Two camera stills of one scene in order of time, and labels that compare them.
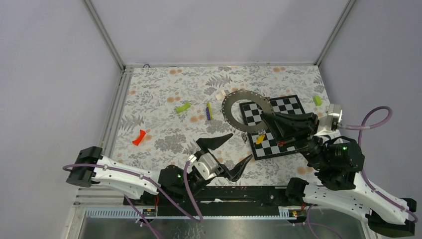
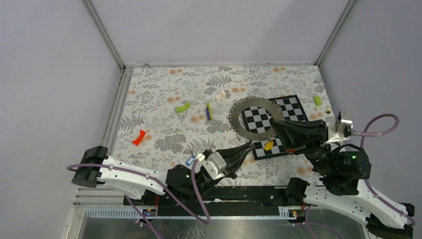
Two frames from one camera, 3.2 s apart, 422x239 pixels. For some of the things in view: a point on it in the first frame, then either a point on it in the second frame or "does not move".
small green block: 317,100 does not move
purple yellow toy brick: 209,111 does not move
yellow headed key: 260,139 → 268,145
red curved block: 137,142 does not move
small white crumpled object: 221,95 does not move
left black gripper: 213,145 → 236,164
